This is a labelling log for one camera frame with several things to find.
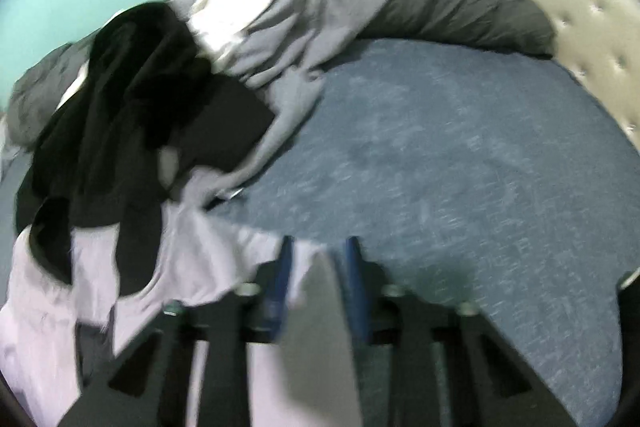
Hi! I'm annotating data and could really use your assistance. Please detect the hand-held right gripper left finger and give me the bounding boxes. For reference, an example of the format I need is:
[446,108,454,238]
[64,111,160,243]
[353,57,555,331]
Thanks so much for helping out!
[57,234,296,427]

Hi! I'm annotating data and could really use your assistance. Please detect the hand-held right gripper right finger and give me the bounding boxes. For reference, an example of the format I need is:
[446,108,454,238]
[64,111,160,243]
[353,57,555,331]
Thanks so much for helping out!
[342,236,576,427]

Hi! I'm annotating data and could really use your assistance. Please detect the light purple jacket black cuffs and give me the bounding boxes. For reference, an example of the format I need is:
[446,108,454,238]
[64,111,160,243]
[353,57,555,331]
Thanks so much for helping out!
[0,202,361,427]

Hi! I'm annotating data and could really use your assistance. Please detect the blue patterned bed sheet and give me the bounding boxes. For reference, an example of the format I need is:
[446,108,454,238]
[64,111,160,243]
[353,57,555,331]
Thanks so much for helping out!
[0,37,640,427]

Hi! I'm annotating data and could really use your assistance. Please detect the crumpled black garment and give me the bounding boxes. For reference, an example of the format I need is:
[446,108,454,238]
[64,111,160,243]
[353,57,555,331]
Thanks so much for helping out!
[15,2,276,298]

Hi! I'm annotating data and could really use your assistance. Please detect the folded black garment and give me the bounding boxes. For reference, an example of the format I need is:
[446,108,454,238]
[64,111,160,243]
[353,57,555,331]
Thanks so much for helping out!
[617,271,640,345]

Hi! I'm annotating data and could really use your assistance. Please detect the white garment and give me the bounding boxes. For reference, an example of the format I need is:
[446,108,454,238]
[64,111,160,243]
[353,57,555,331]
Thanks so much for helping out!
[57,0,311,108]

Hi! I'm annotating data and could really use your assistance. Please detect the dark grey duvet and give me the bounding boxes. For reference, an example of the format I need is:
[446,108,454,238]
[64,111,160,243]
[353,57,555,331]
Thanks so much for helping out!
[7,0,557,148]

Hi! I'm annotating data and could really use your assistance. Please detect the cream tufted headboard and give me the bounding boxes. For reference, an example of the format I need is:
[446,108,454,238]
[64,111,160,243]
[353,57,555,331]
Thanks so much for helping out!
[475,0,640,142]

